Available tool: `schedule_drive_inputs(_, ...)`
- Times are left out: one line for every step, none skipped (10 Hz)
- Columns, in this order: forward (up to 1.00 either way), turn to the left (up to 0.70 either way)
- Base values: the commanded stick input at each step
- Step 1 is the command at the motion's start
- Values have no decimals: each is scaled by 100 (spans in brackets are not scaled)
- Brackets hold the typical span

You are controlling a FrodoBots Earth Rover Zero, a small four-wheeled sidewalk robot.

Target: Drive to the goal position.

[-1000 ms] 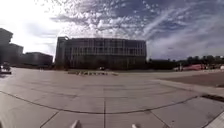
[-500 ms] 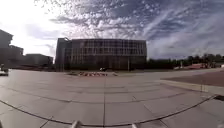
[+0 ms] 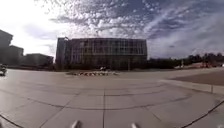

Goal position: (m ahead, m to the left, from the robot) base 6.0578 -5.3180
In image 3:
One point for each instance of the low dark building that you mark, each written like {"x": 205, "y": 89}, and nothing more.
{"x": 38, "y": 60}

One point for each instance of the glass fronted building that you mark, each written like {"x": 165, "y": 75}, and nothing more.
{"x": 106, "y": 50}

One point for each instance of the car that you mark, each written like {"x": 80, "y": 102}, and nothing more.
{"x": 2, "y": 70}

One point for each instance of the robot's own part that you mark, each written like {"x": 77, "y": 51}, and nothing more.
{"x": 134, "y": 126}
{"x": 75, "y": 125}

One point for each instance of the tall dark building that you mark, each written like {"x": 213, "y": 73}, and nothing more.
{"x": 8, "y": 50}

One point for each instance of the row of dark trees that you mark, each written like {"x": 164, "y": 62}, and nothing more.
{"x": 200, "y": 59}

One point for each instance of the grey stone slab plaza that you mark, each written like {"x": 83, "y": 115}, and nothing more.
{"x": 100, "y": 93}

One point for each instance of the white vehicle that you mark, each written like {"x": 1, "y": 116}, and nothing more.
{"x": 103, "y": 68}

